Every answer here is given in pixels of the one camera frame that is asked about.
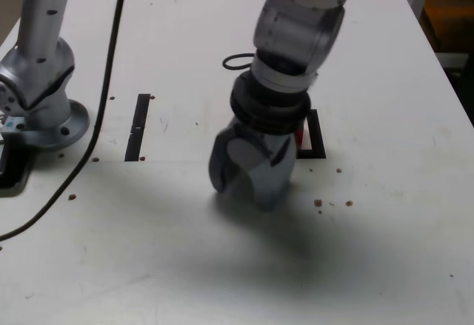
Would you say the long black cable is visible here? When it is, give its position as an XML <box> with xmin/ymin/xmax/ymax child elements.
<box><xmin>0</xmin><ymin>0</ymin><xmax>133</xmax><ymax>241</ymax></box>

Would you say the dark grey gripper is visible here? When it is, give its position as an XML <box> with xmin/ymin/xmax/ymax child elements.
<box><xmin>208</xmin><ymin>118</ymin><xmax>298</xmax><ymax>212</ymax></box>

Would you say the black tape square outline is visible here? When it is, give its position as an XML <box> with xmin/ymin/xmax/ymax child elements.
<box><xmin>296</xmin><ymin>109</ymin><xmax>327</xmax><ymax>161</ymax></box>

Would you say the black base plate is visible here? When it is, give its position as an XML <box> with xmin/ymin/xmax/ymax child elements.
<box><xmin>0</xmin><ymin>134</ymin><xmax>33</xmax><ymax>197</ymax></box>

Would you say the black tape strip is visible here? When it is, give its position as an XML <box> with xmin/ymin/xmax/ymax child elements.
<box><xmin>124</xmin><ymin>93</ymin><xmax>152</xmax><ymax>162</ymax></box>

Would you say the black cable loop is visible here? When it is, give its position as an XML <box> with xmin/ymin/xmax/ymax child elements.
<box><xmin>222</xmin><ymin>53</ymin><xmax>257</xmax><ymax>72</ymax></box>

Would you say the brown box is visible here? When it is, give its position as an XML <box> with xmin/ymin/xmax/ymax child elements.
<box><xmin>421</xmin><ymin>0</ymin><xmax>474</xmax><ymax>54</ymax></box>

